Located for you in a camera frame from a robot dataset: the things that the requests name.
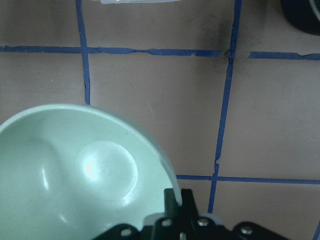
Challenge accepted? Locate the green bowl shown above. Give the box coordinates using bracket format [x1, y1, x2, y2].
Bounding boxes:
[0, 104, 182, 240]

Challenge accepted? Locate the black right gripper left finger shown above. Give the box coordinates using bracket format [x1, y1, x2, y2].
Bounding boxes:
[150, 188, 181, 240]

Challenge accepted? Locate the dark blue saucepan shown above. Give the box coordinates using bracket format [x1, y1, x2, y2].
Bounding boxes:
[280, 0, 320, 36]

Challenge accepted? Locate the clear plastic food container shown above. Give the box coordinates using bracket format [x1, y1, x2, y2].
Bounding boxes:
[98, 0, 179, 5]

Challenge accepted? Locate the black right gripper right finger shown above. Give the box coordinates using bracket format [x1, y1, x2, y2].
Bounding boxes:
[178, 188, 200, 240]

